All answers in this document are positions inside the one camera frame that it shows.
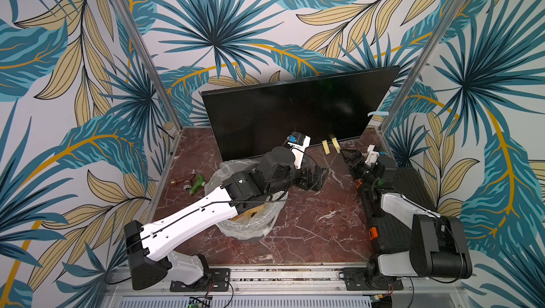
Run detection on aluminium frame post right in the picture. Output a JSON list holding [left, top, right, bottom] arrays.
[[378, 0, 465, 136]]

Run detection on orange case latch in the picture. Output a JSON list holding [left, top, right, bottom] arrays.
[[368, 227, 378, 241]]

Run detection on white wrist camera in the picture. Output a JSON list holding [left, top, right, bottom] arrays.
[[287, 132, 311, 169], [365, 144, 386, 168]]

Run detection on green toy car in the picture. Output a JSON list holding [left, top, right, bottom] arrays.
[[190, 175, 206, 195]]

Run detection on blue sticky note right edge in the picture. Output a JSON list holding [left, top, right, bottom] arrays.
[[368, 111, 389, 117]]

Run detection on yellow sticky note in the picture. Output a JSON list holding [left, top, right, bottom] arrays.
[[322, 140, 331, 155], [332, 137, 341, 153]]

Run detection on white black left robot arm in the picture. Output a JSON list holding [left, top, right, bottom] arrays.
[[123, 146, 329, 290]]

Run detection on pile of discarded sticky notes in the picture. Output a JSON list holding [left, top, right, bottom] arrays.
[[241, 205, 264, 221]]

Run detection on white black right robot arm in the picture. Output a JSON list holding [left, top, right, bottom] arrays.
[[341, 146, 473, 283]]

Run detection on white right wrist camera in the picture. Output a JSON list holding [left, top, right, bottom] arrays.
[[365, 144, 386, 168]]

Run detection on aluminium frame post left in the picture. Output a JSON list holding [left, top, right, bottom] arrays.
[[111, 0, 183, 135]]

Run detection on aluminium frame post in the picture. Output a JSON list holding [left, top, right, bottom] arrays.
[[378, 0, 465, 136], [111, 0, 183, 135]]

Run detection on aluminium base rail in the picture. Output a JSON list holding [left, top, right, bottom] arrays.
[[101, 263, 472, 307]]

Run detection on black computer monitor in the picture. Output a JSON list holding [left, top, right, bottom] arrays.
[[202, 66, 401, 161]]

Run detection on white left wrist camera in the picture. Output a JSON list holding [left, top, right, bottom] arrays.
[[287, 132, 311, 169]]

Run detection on clear plastic bin liner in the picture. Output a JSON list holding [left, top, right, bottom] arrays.
[[204, 158, 290, 241]]

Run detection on mesh waste bin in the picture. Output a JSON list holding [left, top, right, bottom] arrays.
[[216, 204, 283, 243]]

